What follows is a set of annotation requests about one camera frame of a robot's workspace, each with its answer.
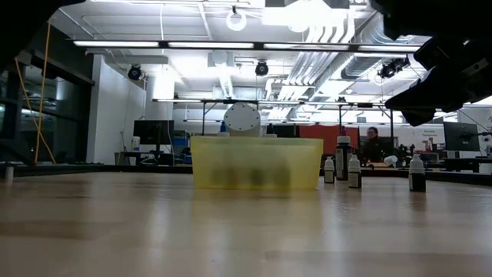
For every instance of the blue storage bin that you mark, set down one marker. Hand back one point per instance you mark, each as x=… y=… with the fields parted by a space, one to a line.
x=181 y=148

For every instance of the black background workstation frame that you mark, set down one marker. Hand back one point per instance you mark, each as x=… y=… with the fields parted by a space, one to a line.
x=203 y=115

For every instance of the yellow translucent plastic tray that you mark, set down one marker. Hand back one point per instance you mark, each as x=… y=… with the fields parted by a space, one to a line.
x=253 y=154

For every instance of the person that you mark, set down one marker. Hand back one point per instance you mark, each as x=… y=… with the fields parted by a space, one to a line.
x=372 y=148

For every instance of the dark office desk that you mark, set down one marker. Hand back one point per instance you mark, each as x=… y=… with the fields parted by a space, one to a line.
x=130 y=155

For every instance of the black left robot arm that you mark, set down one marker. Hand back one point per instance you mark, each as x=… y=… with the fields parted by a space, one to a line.
x=19 y=19

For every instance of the black computer monitor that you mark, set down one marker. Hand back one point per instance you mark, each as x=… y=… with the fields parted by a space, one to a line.
x=461 y=136
x=153 y=132

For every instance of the white perforated metal can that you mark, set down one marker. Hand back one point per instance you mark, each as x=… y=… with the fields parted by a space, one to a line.
x=242 y=117

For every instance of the white plastic object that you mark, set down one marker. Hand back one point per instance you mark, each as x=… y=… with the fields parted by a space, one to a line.
x=390 y=160

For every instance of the large black-capped food colouring bottle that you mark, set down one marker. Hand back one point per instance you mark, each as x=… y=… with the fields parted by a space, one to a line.
x=270 y=135

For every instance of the large purple-capped food colouring bottle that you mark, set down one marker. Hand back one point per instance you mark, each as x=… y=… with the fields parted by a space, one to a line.
x=343 y=161

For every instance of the small white-capped food colouring bottle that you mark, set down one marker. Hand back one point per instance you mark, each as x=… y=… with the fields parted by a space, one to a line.
x=329 y=175
x=417 y=181
x=354 y=179

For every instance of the overhead LED light bar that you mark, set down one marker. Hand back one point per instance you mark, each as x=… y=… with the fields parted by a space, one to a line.
x=115 y=44

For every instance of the black round ceiling spotlight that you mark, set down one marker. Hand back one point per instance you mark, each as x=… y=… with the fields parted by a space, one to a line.
x=134 y=72
x=261 y=68

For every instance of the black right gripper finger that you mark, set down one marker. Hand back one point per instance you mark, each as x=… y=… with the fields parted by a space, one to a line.
x=419 y=117
x=434 y=92

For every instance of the orange partition wall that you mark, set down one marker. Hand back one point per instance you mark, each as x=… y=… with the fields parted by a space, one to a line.
x=323 y=138

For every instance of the white labelled canister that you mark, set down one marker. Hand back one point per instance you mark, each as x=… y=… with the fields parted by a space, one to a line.
x=135 y=144

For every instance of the black ceiling camera cluster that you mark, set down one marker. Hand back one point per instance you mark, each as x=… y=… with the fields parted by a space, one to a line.
x=392 y=68

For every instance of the large blue-capped food colouring bottle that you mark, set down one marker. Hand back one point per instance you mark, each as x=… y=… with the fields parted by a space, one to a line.
x=223 y=127

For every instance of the small white post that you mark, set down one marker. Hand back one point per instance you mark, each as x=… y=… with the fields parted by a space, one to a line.
x=8 y=173

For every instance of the black desk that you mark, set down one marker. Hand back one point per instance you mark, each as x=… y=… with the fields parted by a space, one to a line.
x=461 y=163

